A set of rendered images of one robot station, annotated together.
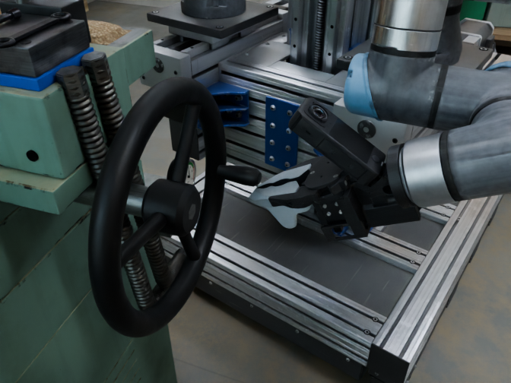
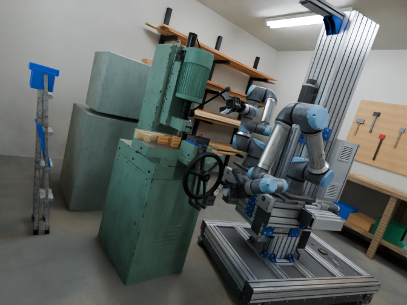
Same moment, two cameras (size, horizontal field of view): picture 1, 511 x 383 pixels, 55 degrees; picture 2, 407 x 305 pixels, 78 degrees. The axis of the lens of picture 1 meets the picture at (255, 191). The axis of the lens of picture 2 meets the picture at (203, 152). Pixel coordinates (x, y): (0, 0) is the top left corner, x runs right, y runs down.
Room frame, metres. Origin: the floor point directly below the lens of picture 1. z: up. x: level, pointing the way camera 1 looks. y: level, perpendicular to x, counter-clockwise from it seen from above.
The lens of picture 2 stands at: (-0.78, -0.55, 1.18)
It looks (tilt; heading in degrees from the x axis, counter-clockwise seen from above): 10 degrees down; 30
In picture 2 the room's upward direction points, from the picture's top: 16 degrees clockwise
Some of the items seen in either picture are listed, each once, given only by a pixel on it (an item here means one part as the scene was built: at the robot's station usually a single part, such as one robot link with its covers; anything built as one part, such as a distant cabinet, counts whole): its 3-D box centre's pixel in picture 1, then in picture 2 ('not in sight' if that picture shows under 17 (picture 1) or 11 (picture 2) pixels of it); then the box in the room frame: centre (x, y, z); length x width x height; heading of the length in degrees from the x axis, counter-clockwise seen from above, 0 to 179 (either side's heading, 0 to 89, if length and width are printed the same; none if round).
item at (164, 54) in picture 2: not in sight; (164, 99); (0.63, 0.69, 1.16); 0.22 x 0.22 x 0.72; 72
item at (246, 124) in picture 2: not in sight; (248, 125); (0.90, 0.12, 1.14); 0.11 x 0.08 x 0.11; 110
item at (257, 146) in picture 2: not in sight; (255, 147); (1.18, 0.11, 0.98); 0.13 x 0.12 x 0.14; 110
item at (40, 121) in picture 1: (42, 101); (195, 150); (0.49, 0.23, 0.91); 0.15 x 0.14 x 0.09; 162
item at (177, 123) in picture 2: not in sight; (180, 125); (0.55, 0.44, 1.03); 0.14 x 0.07 x 0.09; 72
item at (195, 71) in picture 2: not in sight; (194, 76); (0.54, 0.42, 1.35); 0.18 x 0.18 x 0.31
